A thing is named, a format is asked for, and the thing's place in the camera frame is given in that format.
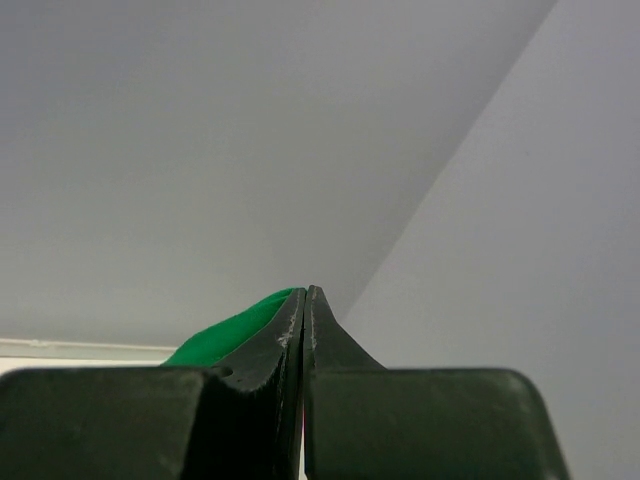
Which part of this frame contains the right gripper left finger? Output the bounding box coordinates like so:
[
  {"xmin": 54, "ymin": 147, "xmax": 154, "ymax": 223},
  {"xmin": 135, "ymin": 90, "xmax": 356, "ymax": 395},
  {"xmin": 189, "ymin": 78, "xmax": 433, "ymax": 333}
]
[{"xmin": 1, "ymin": 289, "xmax": 306, "ymax": 479}]

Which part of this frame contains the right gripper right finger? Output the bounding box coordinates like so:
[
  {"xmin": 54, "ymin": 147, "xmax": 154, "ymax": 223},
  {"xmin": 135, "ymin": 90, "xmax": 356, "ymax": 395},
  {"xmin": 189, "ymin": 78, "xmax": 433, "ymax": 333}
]
[{"xmin": 303, "ymin": 286, "xmax": 570, "ymax": 479}]

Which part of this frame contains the green t-shirt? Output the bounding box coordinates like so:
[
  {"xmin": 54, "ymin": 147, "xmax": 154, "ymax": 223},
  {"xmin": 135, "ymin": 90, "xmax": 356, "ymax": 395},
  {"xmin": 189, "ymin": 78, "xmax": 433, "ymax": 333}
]
[{"xmin": 162, "ymin": 288, "xmax": 295, "ymax": 367}]

